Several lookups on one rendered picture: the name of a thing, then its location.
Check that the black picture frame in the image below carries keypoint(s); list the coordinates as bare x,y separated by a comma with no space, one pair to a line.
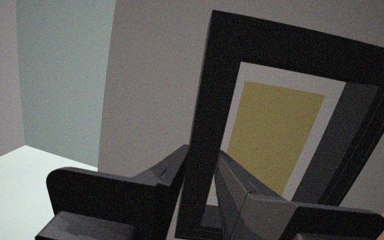
301,110

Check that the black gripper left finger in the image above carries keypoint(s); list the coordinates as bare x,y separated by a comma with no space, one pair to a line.
147,200

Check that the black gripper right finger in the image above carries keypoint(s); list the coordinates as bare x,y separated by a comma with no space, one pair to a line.
250,210

